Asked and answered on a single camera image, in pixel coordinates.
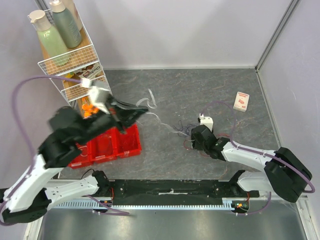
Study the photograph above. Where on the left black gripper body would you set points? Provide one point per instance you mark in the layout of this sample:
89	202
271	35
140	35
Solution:
116	115

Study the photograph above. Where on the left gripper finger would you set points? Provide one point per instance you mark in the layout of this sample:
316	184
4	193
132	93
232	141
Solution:
131	109
128	118

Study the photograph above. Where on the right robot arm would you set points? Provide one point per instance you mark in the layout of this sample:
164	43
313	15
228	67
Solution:
278	171

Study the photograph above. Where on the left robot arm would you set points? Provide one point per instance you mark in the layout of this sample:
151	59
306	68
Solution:
29	199

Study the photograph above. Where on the red bin right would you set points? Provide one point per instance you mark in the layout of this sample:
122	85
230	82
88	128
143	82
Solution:
128	144

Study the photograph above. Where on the red bin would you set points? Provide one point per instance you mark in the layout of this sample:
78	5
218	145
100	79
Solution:
128	144
102	148

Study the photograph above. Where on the red bin middle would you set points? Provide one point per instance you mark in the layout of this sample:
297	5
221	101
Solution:
102	148

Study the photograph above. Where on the orange snack packs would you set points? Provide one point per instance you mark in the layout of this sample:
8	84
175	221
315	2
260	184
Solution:
88	108

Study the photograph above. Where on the chocolate cookie box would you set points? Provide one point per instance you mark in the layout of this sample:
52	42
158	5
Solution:
90	71

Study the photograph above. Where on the light green bottle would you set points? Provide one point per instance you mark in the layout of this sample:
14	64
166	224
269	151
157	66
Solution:
49	37

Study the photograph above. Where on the dark green bottle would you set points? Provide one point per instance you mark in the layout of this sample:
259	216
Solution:
65	24

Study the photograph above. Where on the small white card box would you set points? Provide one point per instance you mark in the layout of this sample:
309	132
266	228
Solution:
241	101

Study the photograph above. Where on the beige bottle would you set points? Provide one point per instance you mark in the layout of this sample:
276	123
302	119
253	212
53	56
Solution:
70	5

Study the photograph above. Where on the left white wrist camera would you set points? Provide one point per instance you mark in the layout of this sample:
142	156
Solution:
98	92

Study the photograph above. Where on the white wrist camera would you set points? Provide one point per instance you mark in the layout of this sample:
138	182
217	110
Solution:
206	121
98	92

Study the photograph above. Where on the white wire shelf rack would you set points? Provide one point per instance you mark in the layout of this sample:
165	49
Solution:
82	55

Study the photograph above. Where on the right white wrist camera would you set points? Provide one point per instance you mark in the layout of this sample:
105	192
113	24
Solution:
206	121

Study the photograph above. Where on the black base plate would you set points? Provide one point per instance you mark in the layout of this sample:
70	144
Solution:
172	191

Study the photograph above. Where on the slotted cable duct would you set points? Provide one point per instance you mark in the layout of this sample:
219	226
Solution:
88	204

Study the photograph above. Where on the aluminium frame rail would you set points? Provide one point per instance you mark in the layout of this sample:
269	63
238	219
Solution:
278	198

